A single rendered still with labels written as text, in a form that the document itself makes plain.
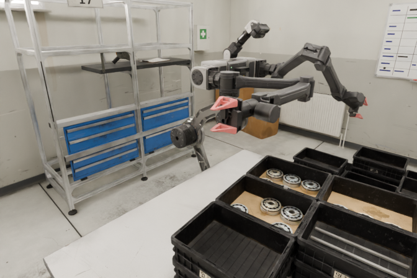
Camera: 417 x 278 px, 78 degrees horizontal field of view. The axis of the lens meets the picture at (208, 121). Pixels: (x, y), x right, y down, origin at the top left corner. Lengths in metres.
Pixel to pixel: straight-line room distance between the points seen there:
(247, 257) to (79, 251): 0.80
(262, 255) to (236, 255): 0.10
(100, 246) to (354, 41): 3.83
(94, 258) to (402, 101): 3.84
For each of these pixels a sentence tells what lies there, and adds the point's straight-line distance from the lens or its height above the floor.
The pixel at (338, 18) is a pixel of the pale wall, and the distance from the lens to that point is 4.30.
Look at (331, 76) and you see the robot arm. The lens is 1.58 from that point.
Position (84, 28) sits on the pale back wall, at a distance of 3.53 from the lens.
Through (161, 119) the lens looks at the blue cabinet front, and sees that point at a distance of 3.15.
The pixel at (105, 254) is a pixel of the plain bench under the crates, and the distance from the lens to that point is 1.45.
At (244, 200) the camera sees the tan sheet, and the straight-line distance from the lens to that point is 1.46.
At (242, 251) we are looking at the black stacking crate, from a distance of 1.21.
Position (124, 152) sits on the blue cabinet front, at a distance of 2.97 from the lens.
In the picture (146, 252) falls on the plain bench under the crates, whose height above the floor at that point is 0.70.
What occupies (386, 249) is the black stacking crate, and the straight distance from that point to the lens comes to 1.42.
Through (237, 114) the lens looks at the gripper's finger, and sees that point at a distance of 0.76.
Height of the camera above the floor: 1.70
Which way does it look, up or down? 20 degrees down
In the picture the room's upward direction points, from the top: straight up
